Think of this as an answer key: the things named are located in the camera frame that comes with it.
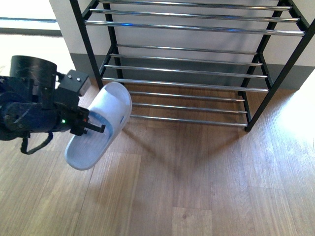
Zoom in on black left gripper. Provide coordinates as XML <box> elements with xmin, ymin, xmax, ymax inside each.
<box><xmin>40</xmin><ymin>87</ymin><xmax>106</xmax><ymax>133</ymax></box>

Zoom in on black metal shoe rack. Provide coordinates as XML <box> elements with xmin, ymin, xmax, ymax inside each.
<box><xmin>70</xmin><ymin>0</ymin><xmax>315</xmax><ymax>131</ymax></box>

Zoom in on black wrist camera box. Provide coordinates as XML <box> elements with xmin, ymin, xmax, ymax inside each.
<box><xmin>58</xmin><ymin>70</ymin><xmax>91</xmax><ymax>96</ymax></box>

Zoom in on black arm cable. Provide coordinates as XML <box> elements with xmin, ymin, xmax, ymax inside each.
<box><xmin>20</xmin><ymin>131</ymin><xmax>54</xmax><ymax>155</ymax></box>

